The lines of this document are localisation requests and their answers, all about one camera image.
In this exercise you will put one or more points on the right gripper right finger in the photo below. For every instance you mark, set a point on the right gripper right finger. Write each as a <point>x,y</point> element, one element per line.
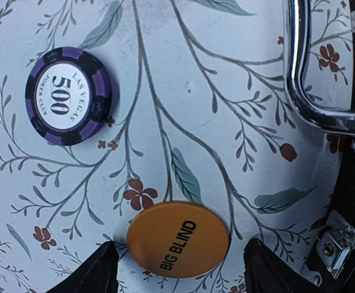
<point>266,272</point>

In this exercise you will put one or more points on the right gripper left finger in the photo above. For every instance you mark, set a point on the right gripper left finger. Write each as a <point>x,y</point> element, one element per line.
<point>97,274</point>

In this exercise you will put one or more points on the black poker case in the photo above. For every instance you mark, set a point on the black poker case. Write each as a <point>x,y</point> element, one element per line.
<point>334,254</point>

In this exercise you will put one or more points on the orange round button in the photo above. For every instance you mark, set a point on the orange round button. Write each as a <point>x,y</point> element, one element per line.
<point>177,239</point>

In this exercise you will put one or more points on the floral tablecloth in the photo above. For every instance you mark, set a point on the floral tablecloth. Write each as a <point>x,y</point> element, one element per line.
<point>200,115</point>

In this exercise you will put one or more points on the black white dealer chip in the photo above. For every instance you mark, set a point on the black white dealer chip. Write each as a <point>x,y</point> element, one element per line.
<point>68,96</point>

